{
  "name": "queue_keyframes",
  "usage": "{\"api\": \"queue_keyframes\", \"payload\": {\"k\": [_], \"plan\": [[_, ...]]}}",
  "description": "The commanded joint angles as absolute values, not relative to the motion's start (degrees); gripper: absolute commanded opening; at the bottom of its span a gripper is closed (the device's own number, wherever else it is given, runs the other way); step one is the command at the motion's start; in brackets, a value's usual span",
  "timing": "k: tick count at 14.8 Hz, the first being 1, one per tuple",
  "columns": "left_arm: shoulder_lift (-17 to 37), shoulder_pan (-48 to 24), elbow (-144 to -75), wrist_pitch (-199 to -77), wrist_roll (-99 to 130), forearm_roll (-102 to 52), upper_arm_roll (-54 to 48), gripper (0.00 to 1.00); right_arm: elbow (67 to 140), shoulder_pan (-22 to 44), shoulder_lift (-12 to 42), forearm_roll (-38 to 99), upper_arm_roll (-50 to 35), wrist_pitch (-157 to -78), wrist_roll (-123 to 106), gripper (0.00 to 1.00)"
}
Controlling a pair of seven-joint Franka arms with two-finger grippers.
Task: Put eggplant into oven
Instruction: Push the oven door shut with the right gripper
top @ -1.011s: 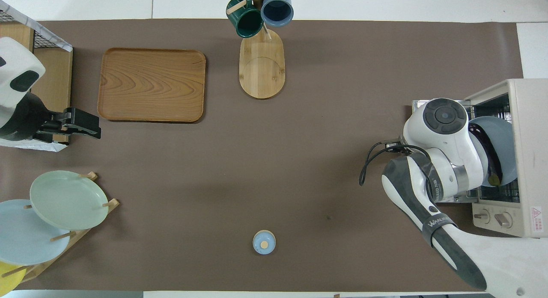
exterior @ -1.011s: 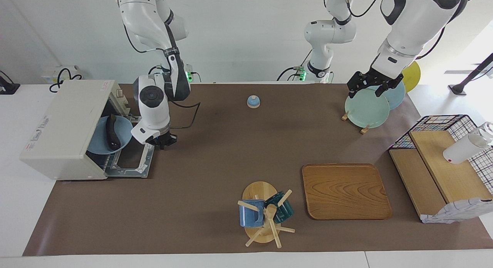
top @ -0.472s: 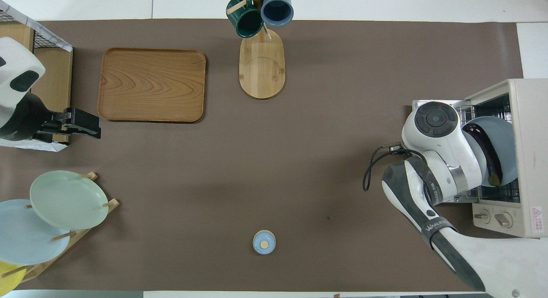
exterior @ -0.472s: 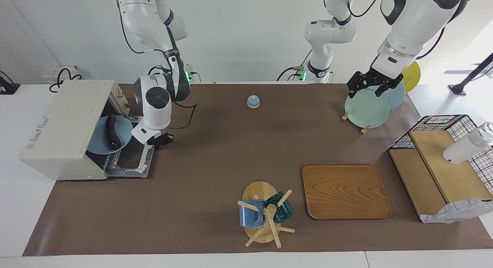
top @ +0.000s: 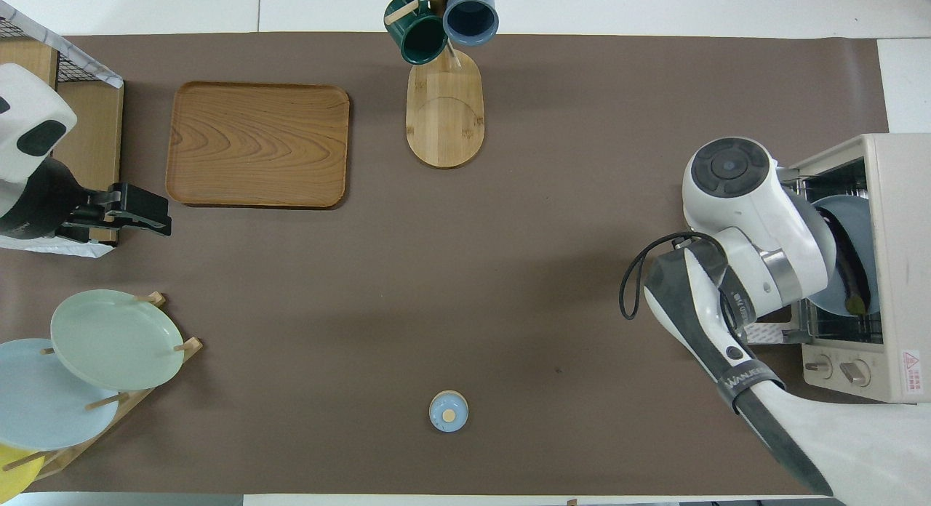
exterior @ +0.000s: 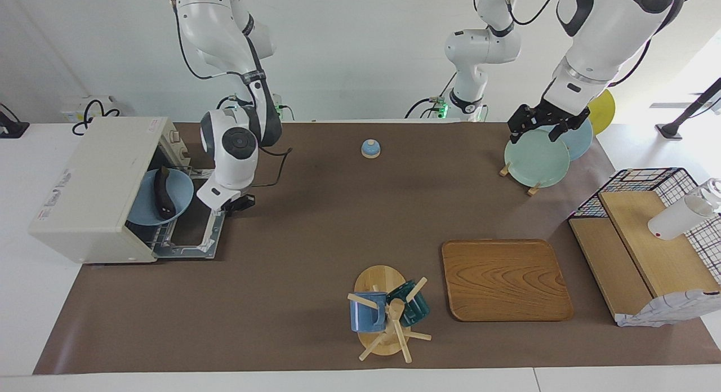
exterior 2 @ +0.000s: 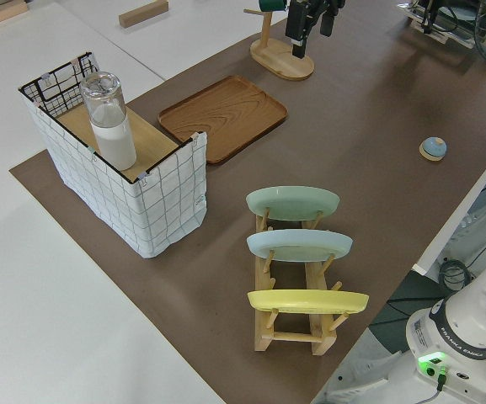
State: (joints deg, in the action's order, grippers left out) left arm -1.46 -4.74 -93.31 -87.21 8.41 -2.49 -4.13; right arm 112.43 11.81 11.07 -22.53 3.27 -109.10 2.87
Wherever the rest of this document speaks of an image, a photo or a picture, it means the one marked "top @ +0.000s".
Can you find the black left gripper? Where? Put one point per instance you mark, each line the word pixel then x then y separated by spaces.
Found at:
pixel 142 208

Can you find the glass oven door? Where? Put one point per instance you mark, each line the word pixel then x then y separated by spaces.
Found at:
pixel 771 333

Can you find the dark purple eggplant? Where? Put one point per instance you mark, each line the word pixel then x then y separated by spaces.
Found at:
pixel 849 273

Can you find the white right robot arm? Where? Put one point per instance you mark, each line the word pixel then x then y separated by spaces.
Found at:
pixel 742 208

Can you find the beige toaster oven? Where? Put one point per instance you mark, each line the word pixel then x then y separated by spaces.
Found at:
pixel 902 237

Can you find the white patterned cloth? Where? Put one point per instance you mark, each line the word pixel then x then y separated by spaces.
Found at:
pixel 65 248

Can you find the wooden serving tray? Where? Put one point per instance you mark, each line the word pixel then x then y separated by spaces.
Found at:
pixel 254 146

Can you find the pale green plate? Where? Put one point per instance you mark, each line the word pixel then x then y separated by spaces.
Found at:
pixel 116 339

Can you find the wooden plate rack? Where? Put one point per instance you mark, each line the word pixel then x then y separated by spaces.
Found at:
pixel 138 403

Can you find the light blue racked plate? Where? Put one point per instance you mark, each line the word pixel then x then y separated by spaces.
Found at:
pixel 44 397

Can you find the yellow plate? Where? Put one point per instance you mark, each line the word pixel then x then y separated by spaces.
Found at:
pixel 14 473

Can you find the wooden mug tree stand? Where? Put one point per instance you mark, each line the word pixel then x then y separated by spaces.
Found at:
pixel 444 113

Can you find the dark green mug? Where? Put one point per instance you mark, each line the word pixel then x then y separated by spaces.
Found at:
pixel 418 37

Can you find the small blue lid wooden knob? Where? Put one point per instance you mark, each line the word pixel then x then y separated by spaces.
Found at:
pixel 448 411

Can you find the brown table mat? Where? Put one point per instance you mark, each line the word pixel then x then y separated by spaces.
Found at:
pixel 509 273

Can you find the blue mug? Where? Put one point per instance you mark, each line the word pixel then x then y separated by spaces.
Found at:
pixel 470 15

